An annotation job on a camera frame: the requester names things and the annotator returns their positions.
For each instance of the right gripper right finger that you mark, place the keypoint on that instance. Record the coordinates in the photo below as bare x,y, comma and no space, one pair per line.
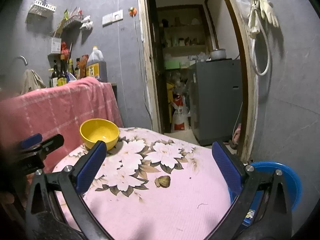
241,184

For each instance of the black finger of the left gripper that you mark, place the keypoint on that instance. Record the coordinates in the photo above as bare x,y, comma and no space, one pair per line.
49,145

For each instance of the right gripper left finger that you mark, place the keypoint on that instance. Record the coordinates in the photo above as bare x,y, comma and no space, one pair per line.
76,181

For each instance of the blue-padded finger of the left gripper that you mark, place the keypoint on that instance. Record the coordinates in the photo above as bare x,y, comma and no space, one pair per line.
31,141

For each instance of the brown peanut shell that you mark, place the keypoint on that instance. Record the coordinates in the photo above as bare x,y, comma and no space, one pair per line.
163,181

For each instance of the person's left hand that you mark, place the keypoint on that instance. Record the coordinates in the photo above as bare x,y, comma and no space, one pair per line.
14,186

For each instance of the pink checked towel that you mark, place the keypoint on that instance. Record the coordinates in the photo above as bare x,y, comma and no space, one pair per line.
59,110

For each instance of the yellow bowl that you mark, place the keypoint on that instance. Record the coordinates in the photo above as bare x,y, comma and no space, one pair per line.
93,130

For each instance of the beige cloth near faucet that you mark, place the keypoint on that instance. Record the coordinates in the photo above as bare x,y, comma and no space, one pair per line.
31,81

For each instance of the dark sauce bottle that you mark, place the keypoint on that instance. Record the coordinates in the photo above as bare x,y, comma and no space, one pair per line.
62,77

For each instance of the metal faucet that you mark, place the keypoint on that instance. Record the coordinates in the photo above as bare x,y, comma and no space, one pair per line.
20,57

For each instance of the grey refrigerator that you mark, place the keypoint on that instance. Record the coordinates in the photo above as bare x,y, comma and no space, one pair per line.
215,93

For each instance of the large cooking oil jug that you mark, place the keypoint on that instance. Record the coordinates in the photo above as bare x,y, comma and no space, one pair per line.
96,65

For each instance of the metal pot on fridge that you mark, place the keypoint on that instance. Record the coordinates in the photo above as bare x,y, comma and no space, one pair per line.
218,54

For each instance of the green container on shelf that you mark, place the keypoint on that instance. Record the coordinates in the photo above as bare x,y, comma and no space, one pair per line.
171,64

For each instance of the white rubber gloves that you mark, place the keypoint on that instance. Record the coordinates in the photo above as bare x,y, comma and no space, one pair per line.
260,10

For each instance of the wire wall shelf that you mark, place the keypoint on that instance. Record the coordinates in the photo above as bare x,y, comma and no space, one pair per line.
74,20

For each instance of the white wall basket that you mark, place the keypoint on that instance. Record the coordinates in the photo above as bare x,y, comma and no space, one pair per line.
40,9

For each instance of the white wall switch panel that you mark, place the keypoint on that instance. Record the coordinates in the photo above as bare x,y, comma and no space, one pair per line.
112,17

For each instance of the orange wall hook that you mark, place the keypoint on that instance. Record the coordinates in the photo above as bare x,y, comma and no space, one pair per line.
132,12

